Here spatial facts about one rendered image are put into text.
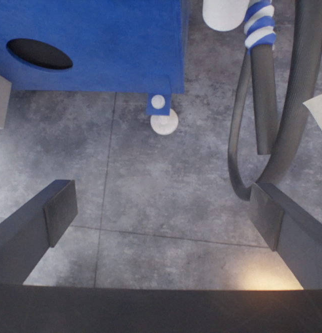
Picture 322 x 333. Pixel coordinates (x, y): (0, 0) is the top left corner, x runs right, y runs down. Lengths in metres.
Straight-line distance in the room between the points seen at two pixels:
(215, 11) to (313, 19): 0.09
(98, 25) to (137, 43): 0.08
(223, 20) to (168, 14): 0.20
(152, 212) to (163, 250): 0.14
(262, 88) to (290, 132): 0.06
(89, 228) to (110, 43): 0.63
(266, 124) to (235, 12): 0.11
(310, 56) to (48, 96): 0.97
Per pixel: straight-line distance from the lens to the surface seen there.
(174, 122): 0.86
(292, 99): 0.23
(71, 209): 0.16
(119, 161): 0.88
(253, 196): 0.17
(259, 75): 0.28
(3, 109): 0.85
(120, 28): 0.51
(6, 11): 0.56
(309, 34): 0.22
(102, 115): 0.94
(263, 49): 0.29
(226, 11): 0.27
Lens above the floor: 0.83
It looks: 80 degrees down
